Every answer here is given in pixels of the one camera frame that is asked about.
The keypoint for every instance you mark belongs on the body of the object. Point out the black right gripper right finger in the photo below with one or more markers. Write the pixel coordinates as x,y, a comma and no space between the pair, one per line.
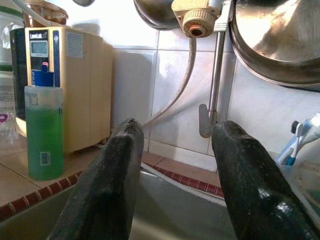
255,195

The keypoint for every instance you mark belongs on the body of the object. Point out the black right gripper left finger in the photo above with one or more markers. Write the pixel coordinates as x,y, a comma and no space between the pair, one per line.
105,195

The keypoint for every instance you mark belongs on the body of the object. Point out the steel sink basin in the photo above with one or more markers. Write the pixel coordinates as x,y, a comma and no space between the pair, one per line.
175,212

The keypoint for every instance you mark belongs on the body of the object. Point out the blue white toothbrush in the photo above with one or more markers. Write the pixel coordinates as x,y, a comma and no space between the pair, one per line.
297,135

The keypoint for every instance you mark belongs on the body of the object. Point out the green liquid bottle blue cap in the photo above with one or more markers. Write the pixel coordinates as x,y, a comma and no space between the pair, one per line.
45,137

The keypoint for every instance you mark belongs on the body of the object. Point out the white blue toothpaste tube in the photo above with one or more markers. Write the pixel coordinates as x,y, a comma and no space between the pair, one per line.
311,130

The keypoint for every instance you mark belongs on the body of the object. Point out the cream water ionizer appliance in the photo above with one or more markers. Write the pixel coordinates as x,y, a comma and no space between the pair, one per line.
85,87

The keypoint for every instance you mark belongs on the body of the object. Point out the clear plastic container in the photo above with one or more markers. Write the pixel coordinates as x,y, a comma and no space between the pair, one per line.
8,105

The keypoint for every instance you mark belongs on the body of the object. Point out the hanging steel wok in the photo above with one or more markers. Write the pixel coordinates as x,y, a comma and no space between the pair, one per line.
280,37

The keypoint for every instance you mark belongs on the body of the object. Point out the cream faucet diverter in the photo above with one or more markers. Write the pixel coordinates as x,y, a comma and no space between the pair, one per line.
197,17

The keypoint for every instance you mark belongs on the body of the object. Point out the brown clear jar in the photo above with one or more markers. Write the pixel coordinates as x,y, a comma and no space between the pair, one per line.
50,15

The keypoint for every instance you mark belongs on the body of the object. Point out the dark round pot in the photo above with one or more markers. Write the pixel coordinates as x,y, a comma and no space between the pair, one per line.
155,12

